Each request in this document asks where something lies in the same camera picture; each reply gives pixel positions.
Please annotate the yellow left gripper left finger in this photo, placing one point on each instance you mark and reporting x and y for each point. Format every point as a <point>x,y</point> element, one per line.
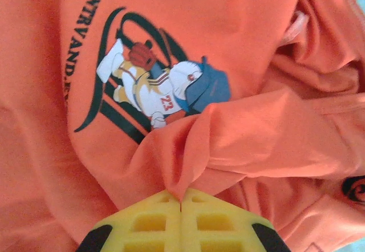
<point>148,229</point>

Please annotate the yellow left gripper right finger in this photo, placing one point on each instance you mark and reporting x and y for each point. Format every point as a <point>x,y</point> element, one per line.
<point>216,229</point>

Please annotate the orange printed t-shirt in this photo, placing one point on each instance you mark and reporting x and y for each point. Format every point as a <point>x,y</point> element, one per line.
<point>228,35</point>

